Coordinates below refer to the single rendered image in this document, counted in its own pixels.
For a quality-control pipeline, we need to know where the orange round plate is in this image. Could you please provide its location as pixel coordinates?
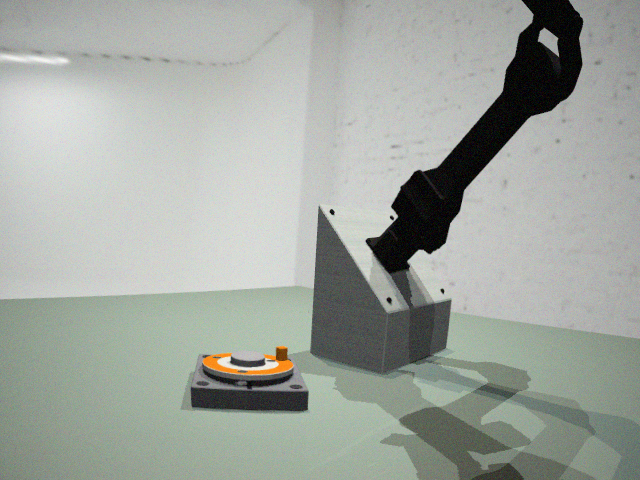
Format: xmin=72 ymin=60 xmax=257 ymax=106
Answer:
xmin=202 ymin=346 xmax=294 ymax=381

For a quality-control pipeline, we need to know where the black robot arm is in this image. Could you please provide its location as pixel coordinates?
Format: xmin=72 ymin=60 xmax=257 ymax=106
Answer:
xmin=366 ymin=0 xmax=583 ymax=273

